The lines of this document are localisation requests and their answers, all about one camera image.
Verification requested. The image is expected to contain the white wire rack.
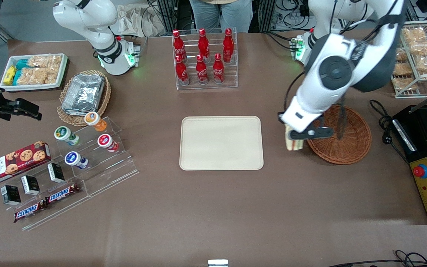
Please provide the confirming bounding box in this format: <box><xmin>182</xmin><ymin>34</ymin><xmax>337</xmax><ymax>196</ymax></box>
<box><xmin>391</xmin><ymin>20</ymin><xmax>427</xmax><ymax>99</ymax></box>

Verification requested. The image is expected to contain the white rectangular snack tray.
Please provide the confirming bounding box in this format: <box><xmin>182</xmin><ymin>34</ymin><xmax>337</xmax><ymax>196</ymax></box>
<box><xmin>0</xmin><ymin>53</ymin><xmax>69</xmax><ymax>92</ymax></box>

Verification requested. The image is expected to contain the triangular sandwich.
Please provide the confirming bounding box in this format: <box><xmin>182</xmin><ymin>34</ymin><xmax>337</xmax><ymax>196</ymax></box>
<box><xmin>285</xmin><ymin>124</ymin><xmax>305</xmax><ymax>152</ymax></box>

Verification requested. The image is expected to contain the person in blue jeans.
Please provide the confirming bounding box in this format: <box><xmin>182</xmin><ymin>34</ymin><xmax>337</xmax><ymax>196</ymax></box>
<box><xmin>189</xmin><ymin>0</ymin><xmax>253</xmax><ymax>34</ymax></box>

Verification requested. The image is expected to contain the red cola bottle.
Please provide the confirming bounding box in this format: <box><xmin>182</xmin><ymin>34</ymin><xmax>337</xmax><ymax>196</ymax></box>
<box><xmin>175</xmin><ymin>55</ymin><xmax>190</xmax><ymax>86</ymax></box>
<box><xmin>212</xmin><ymin>53</ymin><xmax>225</xmax><ymax>85</ymax></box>
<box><xmin>172</xmin><ymin>30</ymin><xmax>186</xmax><ymax>62</ymax></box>
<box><xmin>195</xmin><ymin>55</ymin><xmax>209</xmax><ymax>85</ymax></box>
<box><xmin>222</xmin><ymin>28</ymin><xmax>235</xmax><ymax>63</ymax></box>
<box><xmin>198</xmin><ymin>28</ymin><xmax>211</xmax><ymax>60</ymax></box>

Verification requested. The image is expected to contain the Snickers chocolate bar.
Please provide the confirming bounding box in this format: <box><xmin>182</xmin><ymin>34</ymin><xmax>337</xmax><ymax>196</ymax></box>
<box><xmin>13</xmin><ymin>200</ymin><xmax>48</xmax><ymax>223</ymax></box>
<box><xmin>45</xmin><ymin>182</ymin><xmax>81</xmax><ymax>206</ymax></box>

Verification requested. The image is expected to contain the clear acrylic bottle rack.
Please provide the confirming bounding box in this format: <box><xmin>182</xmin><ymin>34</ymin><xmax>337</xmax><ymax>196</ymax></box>
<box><xmin>172</xmin><ymin>27</ymin><xmax>239</xmax><ymax>90</ymax></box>

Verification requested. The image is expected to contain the black power cable with plug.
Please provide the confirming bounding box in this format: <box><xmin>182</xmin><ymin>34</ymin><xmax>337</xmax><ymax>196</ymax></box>
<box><xmin>369</xmin><ymin>99</ymin><xmax>408</xmax><ymax>161</ymax></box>

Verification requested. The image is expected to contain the clear acrylic stepped snack stand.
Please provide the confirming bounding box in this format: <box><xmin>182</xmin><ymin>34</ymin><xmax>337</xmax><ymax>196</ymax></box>
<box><xmin>0</xmin><ymin>163</ymin><xmax>92</xmax><ymax>231</ymax></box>

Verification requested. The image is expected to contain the black appliance base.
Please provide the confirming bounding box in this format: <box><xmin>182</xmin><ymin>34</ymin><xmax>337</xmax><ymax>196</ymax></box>
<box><xmin>392</xmin><ymin>105</ymin><xmax>427</xmax><ymax>225</ymax></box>

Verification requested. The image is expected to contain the green lid yogurt cup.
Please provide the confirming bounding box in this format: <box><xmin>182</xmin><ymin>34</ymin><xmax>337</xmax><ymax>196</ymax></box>
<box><xmin>54</xmin><ymin>126</ymin><xmax>81</xmax><ymax>146</ymax></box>

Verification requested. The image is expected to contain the clear acrylic stepped cup stand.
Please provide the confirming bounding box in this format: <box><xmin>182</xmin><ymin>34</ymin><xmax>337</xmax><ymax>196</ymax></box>
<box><xmin>55</xmin><ymin>116</ymin><xmax>140</xmax><ymax>198</ymax></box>

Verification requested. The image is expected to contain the black cable at table edge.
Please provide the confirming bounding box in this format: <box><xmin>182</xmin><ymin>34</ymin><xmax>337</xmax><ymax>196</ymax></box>
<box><xmin>327</xmin><ymin>250</ymin><xmax>427</xmax><ymax>267</ymax></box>

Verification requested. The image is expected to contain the crumpled beige cloth bag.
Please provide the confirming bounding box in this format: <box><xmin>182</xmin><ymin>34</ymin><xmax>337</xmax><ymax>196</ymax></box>
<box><xmin>115</xmin><ymin>4</ymin><xmax>166</xmax><ymax>38</ymax></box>

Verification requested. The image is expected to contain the yellow snack pack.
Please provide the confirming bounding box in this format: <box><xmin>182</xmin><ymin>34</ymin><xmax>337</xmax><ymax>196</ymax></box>
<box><xmin>3</xmin><ymin>66</ymin><xmax>17</xmax><ymax>85</ymax></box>

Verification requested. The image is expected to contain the blue lid yogurt cup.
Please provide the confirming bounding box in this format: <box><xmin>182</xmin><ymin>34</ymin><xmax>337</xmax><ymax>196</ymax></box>
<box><xmin>64</xmin><ymin>151</ymin><xmax>89</xmax><ymax>170</ymax></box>

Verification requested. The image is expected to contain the red lid yogurt cup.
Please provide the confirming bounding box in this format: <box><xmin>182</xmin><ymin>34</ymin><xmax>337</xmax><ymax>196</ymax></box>
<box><xmin>97</xmin><ymin>134</ymin><xmax>119</xmax><ymax>153</ymax></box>

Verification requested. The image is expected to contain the small black box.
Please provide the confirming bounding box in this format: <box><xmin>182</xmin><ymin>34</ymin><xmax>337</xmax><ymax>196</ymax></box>
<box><xmin>21</xmin><ymin>175</ymin><xmax>41</xmax><ymax>196</ymax></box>
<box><xmin>0</xmin><ymin>185</ymin><xmax>22</xmax><ymax>206</ymax></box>
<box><xmin>47</xmin><ymin>162</ymin><xmax>66</xmax><ymax>184</ymax></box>

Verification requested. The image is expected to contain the clear bag of rice crackers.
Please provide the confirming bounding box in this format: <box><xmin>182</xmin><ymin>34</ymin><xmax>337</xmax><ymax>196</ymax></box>
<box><xmin>27</xmin><ymin>55</ymin><xmax>63</xmax><ymax>70</ymax></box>
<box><xmin>16</xmin><ymin>67</ymin><xmax>59</xmax><ymax>86</ymax></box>

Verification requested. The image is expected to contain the stack of foil trays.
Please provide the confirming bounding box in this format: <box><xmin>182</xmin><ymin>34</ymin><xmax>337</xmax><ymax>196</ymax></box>
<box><xmin>61</xmin><ymin>73</ymin><xmax>106</xmax><ymax>115</ymax></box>

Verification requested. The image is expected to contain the black cable on robot arm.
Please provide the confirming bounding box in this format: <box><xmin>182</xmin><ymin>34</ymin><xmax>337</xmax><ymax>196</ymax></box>
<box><xmin>330</xmin><ymin>0</ymin><xmax>403</xmax><ymax>141</ymax></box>

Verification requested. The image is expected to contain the beige plastic serving tray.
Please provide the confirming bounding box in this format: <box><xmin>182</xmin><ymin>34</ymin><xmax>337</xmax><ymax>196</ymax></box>
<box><xmin>179</xmin><ymin>116</ymin><xmax>264</xmax><ymax>171</ymax></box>

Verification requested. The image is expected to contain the light tan wicker basket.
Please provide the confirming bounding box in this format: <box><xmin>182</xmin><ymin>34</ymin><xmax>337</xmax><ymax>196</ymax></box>
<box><xmin>57</xmin><ymin>70</ymin><xmax>112</xmax><ymax>127</ymax></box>

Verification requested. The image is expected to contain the red Walkers cookie box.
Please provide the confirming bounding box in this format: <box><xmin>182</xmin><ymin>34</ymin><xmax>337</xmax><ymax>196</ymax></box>
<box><xmin>0</xmin><ymin>141</ymin><xmax>52</xmax><ymax>187</ymax></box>

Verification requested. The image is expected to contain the orange lid yogurt cup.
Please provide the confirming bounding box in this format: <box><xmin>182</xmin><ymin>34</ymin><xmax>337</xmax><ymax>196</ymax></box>
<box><xmin>84</xmin><ymin>111</ymin><xmax>107</xmax><ymax>132</ymax></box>

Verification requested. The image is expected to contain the brown round wicker basket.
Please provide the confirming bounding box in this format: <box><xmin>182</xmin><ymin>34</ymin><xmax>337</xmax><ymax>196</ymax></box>
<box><xmin>306</xmin><ymin>104</ymin><xmax>372</xmax><ymax>165</ymax></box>

